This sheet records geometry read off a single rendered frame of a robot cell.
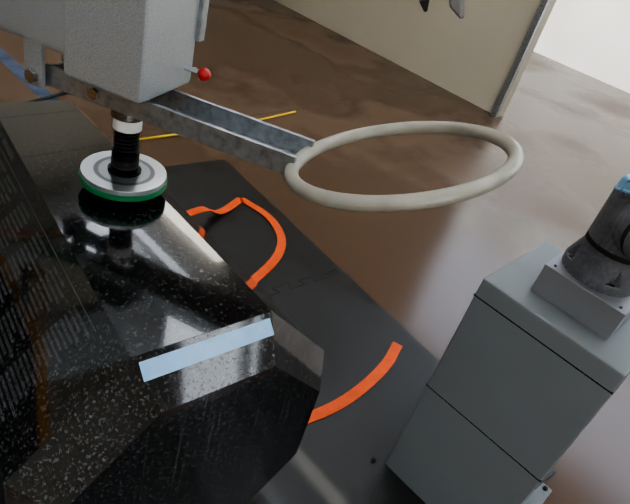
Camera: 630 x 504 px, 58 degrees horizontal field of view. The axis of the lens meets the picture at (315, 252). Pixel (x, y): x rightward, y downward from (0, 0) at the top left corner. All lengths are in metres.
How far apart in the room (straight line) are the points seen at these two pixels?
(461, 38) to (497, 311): 4.76
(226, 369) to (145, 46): 0.68
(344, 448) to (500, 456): 0.56
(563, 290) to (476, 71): 4.61
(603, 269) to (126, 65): 1.20
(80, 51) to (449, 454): 1.49
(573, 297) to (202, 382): 0.93
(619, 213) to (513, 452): 0.71
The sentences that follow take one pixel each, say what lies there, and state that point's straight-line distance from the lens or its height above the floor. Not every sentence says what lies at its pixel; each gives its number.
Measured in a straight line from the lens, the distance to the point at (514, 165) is 1.13.
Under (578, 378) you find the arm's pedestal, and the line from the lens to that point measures 1.56.
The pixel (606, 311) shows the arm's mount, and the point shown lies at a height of 0.92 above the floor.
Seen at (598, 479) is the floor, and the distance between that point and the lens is 2.56.
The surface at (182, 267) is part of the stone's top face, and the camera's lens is 1.34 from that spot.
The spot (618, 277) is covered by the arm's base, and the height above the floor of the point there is 0.98.
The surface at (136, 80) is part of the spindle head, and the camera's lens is 1.31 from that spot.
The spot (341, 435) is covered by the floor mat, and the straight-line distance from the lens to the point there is 2.12.
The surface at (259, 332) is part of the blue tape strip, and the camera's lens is 1.25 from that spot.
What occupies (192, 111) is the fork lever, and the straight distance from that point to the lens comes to 1.45.
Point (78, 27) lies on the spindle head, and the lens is 1.37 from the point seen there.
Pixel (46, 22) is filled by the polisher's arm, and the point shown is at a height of 1.20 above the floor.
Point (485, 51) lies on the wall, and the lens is 6.00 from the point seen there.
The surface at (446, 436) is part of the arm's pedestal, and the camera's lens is 1.87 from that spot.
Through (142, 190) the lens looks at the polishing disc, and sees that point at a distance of 1.49.
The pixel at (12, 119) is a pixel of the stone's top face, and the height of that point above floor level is 0.80.
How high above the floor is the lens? 1.64
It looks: 34 degrees down
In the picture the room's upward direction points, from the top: 17 degrees clockwise
